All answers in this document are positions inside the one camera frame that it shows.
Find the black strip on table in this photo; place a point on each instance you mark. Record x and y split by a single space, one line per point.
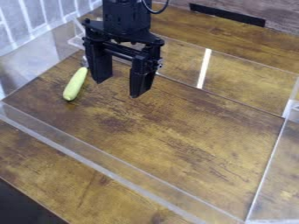
228 15

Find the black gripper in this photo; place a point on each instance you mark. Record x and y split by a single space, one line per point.
126 24

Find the green handled metal spoon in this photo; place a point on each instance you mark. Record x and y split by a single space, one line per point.
74 86

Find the clear acrylic enclosure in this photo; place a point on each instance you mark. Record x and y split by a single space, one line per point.
199 152

